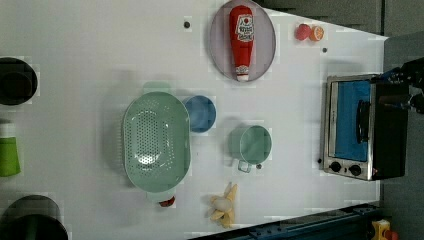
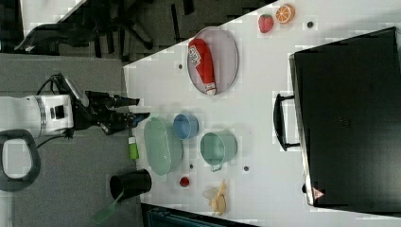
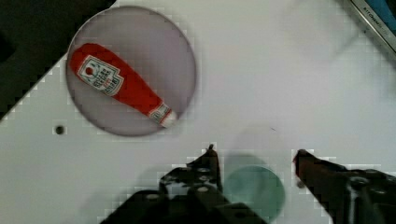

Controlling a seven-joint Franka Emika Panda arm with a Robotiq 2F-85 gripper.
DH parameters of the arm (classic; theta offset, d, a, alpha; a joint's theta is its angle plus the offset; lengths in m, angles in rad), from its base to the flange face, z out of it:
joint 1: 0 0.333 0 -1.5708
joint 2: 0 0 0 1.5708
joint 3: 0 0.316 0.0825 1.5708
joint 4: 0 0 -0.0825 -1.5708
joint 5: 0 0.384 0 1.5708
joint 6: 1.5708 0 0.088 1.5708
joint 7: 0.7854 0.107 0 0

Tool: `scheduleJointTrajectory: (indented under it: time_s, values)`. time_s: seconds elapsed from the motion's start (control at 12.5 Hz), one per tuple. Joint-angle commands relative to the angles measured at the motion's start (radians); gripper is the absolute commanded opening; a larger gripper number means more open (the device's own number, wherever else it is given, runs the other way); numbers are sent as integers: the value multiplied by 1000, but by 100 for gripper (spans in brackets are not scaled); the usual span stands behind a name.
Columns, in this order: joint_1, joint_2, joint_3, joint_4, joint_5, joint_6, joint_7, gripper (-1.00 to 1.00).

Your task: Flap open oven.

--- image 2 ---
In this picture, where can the green spatula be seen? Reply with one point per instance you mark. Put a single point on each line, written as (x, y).
(105, 213)

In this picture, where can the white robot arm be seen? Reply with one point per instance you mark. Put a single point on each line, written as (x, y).
(65, 110)

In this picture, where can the toy strawberry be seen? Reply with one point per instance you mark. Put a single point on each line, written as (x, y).
(265, 23)

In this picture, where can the blue cup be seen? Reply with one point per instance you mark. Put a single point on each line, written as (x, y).
(185, 126)

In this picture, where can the red ketchup bottle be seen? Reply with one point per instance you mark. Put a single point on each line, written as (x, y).
(200, 56)

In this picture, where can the green mug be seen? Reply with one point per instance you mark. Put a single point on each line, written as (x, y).
(218, 148)

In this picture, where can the toy orange slice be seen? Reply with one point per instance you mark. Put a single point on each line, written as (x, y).
(285, 14)

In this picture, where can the grey oval plate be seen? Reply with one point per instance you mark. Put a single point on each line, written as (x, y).
(225, 59)

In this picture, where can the dark blue bin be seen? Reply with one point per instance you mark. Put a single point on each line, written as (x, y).
(158, 216)

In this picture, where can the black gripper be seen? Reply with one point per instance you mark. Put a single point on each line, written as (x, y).
(95, 112)

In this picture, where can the black office chair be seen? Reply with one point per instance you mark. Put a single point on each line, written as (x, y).
(91, 20)

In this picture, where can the green oval basket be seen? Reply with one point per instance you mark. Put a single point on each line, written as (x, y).
(164, 149)

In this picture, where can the small red toy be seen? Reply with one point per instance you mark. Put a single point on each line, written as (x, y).
(184, 182)

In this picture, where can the green handled tool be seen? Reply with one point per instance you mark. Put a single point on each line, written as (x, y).
(133, 149)

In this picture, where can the toy banana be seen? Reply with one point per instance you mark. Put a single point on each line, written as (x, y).
(216, 197)

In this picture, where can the black cup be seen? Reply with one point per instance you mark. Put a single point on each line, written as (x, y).
(130, 184)

